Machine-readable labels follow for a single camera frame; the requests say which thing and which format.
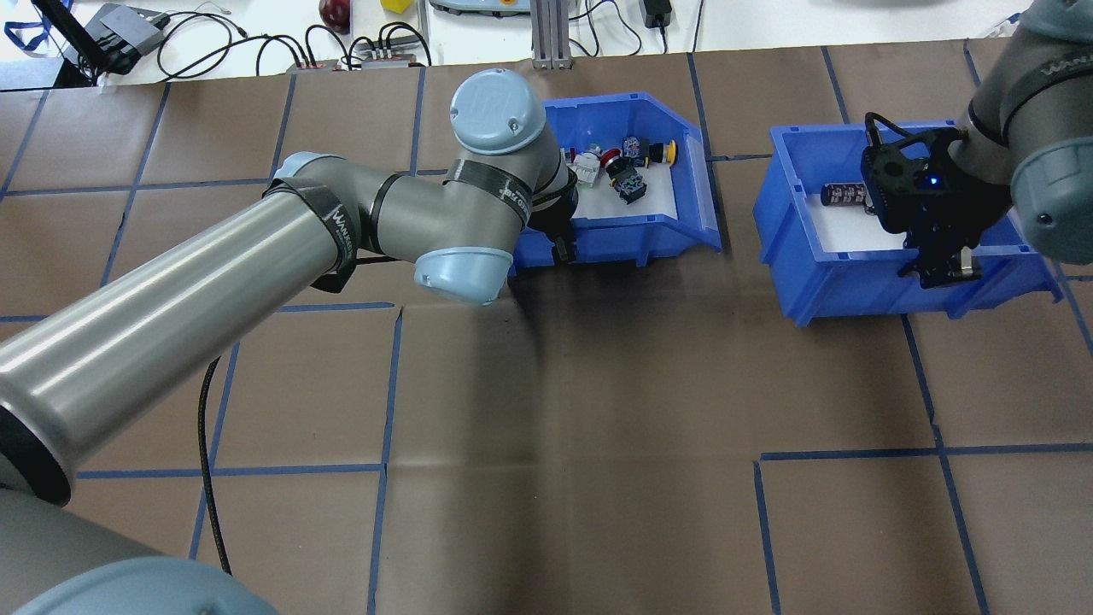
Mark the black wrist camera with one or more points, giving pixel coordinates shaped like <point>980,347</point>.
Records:
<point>888,184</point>

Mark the blue patterned button switch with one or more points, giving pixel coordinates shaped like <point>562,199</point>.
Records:
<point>632,145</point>

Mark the yellow cube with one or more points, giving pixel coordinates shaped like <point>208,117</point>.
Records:
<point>396,5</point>

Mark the blue grey teach pendant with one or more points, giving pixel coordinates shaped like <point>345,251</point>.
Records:
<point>478,7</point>

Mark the white bin liner sheet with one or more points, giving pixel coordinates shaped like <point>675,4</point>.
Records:
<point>854,232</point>

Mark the white push button switch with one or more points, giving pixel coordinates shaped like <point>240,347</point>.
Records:
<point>588,166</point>

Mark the aluminium profile post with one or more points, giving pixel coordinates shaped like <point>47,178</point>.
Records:
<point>551,34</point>

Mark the yellow push button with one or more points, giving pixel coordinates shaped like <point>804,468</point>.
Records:
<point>663,153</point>

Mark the red push button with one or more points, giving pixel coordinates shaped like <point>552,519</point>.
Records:
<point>611,158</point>

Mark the red yellow apple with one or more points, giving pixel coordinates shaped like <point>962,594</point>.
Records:
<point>335,11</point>

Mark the black rectangular electrical component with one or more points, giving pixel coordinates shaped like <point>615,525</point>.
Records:
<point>844,196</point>

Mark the black power adapter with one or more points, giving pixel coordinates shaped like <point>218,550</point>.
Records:
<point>657,12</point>

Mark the grey laptop dock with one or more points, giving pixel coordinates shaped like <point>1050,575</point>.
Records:
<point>128,26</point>

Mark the small parts in bin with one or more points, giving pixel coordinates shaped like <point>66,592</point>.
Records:
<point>662,192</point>

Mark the black push button switch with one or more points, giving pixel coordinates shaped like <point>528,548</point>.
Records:
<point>629,182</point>

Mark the blue plastic storage bin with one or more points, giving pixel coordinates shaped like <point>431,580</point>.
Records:
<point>845,290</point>
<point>649,235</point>

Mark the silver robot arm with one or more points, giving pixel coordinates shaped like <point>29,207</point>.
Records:
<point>1042,102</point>
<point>171,325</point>

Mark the white side desk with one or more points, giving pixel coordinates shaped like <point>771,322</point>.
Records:
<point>768,21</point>

